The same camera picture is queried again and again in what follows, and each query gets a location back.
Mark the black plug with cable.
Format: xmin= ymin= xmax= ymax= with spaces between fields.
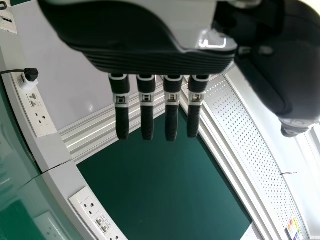
xmin=0 ymin=67 xmax=40 ymax=83

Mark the white cable trunking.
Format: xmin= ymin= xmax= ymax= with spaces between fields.
xmin=0 ymin=37 xmax=131 ymax=240

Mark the white socket panel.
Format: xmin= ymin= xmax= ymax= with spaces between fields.
xmin=0 ymin=13 xmax=19 ymax=34
xmin=13 ymin=72 xmax=58 ymax=138
xmin=68 ymin=192 xmax=127 ymax=240

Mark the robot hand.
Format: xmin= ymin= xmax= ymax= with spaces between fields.
xmin=37 ymin=0 xmax=320 ymax=142

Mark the white-and-orange plug adapter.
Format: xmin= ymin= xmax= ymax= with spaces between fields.
xmin=16 ymin=74 xmax=40 ymax=93

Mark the ribbed aluminium rail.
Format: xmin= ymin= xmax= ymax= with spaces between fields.
xmin=179 ymin=84 xmax=275 ymax=240
xmin=58 ymin=86 xmax=191 ymax=165

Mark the perforated cable duct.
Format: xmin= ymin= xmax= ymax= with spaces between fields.
xmin=201 ymin=73 xmax=312 ymax=240

